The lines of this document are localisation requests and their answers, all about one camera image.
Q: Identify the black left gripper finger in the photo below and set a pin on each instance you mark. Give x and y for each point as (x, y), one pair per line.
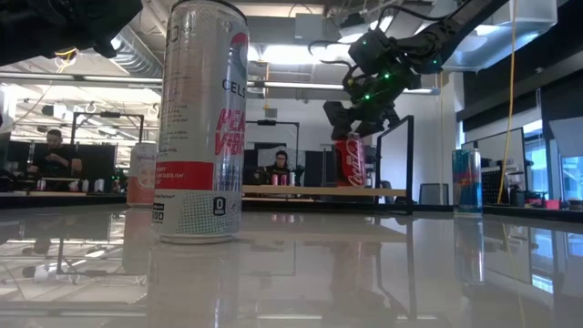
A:
(120, 23)

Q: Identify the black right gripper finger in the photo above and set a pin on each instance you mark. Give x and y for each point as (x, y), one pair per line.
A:
(341, 120)
(382, 120)

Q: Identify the red Coca-Cola can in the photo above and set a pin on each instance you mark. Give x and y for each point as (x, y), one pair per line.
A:
(350, 164)

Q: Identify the blue silver Red Bull can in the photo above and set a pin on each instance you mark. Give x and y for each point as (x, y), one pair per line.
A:
(467, 182)

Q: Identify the white Celsius can black lid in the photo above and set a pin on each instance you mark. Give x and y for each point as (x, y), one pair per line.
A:
(196, 136)

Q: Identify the pink white Spindrift can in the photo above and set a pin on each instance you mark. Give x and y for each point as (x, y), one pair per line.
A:
(141, 182)

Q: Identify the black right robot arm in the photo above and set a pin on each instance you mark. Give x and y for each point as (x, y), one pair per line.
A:
(460, 23)

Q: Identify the black monitor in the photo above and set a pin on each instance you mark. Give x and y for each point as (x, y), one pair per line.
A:
(319, 168)
(100, 161)

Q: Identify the person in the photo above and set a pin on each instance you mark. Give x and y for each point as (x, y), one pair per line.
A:
(54, 159)
(280, 171)

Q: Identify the ceiling light panel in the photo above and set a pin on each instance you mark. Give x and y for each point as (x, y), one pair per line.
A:
(291, 54)

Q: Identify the grey waste bin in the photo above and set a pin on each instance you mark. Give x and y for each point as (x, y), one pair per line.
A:
(433, 195)

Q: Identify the glass partition panel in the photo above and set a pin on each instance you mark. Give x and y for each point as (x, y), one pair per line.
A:
(494, 146)

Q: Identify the black pegboard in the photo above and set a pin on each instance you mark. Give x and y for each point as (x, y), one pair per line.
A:
(492, 187)

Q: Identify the white ceiling fixture box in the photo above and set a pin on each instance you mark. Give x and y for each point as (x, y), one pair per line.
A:
(524, 36)

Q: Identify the red box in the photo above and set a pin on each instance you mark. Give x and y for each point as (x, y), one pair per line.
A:
(552, 204)

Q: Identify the silver air duct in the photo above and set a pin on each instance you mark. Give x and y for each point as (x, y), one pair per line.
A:
(136, 54)

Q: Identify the black metal stand frame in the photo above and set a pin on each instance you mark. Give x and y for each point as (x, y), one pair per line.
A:
(107, 114)
(273, 122)

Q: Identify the black table frame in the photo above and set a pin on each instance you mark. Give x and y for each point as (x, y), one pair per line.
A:
(68, 201)

